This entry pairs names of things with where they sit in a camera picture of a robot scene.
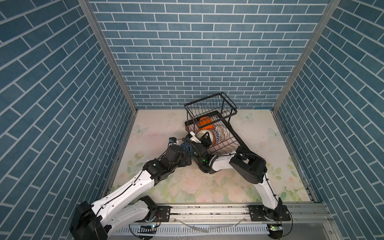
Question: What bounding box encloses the blue white patterned bowl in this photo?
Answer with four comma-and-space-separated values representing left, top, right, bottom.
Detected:
180, 142, 195, 156

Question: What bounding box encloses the orange patterned cream bowl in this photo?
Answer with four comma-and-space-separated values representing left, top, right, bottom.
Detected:
210, 129, 221, 146

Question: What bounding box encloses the orange plastic bowl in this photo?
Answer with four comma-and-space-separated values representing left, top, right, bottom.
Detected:
198, 116, 214, 130

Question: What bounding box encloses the plain cream white bowl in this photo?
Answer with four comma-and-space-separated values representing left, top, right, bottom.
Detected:
197, 129, 215, 145

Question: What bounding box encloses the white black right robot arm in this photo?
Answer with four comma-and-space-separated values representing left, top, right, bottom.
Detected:
190, 142, 292, 222

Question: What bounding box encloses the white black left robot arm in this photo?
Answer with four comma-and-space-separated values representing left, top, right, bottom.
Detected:
70, 144, 193, 240

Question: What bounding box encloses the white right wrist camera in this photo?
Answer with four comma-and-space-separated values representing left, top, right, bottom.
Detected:
188, 132, 201, 144

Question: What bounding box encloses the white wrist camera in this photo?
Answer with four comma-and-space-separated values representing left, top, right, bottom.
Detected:
169, 137, 178, 145
188, 132, 201, 144

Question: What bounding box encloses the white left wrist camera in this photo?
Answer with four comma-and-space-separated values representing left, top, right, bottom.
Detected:
169, 137, 178, 145

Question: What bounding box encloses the black wire dish rack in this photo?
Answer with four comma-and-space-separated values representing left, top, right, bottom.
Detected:
184, 92, 247, 173

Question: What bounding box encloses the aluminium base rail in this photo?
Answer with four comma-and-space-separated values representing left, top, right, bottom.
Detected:
114, 203, 334, 240

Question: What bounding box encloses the aluminium left corner post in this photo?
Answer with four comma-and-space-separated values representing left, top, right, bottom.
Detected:
77, 0, 138, 114

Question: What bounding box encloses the aluminium corner post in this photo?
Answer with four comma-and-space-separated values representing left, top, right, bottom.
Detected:
272, 0, 341, 115
77, 0, 138, 114

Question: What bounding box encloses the aluminium right corner post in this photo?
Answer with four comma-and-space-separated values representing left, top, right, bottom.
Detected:
272, 0, 341, 115

